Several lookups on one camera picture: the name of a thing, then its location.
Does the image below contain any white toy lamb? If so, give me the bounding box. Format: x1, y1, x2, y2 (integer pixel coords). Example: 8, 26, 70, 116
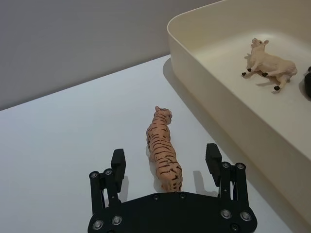
241, 37, 298, 94

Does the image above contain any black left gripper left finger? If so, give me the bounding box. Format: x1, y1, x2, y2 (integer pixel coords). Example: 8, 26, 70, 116
88, 148, 127, 217

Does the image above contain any orange striped toy tiger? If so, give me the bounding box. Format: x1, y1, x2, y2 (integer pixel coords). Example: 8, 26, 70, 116
145, 105, 183, 193

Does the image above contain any dark toy animal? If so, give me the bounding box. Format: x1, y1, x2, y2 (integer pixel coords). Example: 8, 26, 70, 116
298, 65, 311, 99

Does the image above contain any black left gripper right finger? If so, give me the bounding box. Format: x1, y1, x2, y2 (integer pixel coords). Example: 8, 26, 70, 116
205, 143, 251, 212

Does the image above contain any cream plastic tray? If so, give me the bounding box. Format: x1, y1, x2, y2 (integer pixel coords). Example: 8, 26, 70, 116
167, 0, 311, 190

